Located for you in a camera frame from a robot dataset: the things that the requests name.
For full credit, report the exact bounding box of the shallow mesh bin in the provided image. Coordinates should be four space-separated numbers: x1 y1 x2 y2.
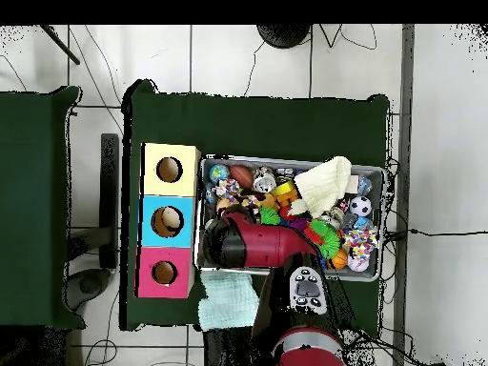
195 153 386 283

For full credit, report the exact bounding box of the wooden box with three holes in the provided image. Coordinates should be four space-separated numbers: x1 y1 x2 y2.
134 142 202 299

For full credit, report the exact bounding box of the brown toy football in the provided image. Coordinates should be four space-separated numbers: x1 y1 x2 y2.
229 164 255 190

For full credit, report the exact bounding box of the green spiky rubber ball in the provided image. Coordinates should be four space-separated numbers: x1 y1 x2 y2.
259 206 282 226

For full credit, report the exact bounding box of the globe print ball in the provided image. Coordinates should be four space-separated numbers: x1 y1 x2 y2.
208 163 231 185

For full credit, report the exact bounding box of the tan round toy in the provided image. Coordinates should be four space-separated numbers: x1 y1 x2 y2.
159 207 182 234

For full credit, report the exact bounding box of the cream yellow cloth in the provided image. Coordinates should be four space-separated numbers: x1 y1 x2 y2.
287 155 353 219

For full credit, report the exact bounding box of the green fuzzy caterpillar toy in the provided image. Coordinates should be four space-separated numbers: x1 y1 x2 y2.
304 218 341 260

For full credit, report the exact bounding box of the mint green cloth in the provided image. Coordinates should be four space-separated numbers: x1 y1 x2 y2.
197 271 260 332

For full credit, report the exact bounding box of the small orange basketball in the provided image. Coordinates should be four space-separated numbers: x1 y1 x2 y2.
330 248 349 271

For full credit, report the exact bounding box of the black and white soccer ball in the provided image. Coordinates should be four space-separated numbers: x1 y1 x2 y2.
349 194 373 217

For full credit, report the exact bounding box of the black round base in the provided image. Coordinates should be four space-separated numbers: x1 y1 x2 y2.
255 24 312 50

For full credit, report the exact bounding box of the grey rounded base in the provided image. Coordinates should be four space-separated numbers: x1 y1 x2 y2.
64 267 112 311

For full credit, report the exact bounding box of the black rod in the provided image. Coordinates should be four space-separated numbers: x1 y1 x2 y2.
39 24 81 66

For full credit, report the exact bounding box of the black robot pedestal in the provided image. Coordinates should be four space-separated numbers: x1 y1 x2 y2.
202 328 275 366

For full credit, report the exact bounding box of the black cable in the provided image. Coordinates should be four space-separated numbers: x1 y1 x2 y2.
384 227 488 242

